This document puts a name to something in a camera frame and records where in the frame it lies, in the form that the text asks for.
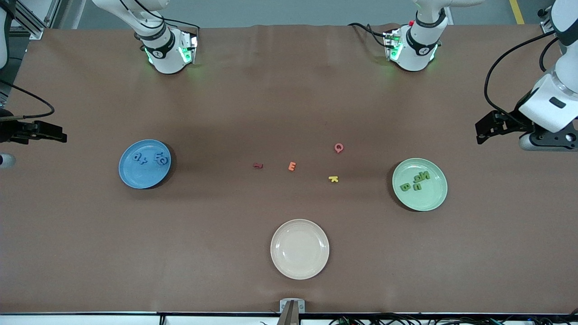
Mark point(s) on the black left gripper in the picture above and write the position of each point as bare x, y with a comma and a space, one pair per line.
513, 120

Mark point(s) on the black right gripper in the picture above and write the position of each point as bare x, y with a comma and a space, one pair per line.
8, 132

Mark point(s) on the green letter M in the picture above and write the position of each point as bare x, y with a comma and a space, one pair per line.
425, 175

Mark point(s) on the green foam letter B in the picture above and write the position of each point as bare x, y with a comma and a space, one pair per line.
405, 187

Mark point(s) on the blue foam letter E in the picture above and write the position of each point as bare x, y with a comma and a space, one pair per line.
157, 158

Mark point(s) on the blue foam letter G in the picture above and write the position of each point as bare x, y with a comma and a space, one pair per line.
165, 160

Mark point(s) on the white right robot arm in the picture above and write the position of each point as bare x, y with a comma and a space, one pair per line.
167, 54

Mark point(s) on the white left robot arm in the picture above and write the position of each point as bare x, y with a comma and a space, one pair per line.
420, 49

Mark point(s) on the green plate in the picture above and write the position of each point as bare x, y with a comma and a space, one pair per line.
429, 198

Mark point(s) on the blue plate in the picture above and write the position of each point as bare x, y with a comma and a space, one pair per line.
144, 176

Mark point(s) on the pink foam letter Q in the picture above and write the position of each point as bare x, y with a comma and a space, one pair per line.
342, 148

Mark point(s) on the brown table cover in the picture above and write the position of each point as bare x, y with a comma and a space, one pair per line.
289, 90

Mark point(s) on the beige plate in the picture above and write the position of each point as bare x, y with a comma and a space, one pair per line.
300, 249

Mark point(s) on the aluminium frame post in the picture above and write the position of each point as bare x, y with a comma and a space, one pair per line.
546, 28
34, 31

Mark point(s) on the grey metal camera mount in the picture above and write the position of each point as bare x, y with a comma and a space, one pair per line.
292, 307

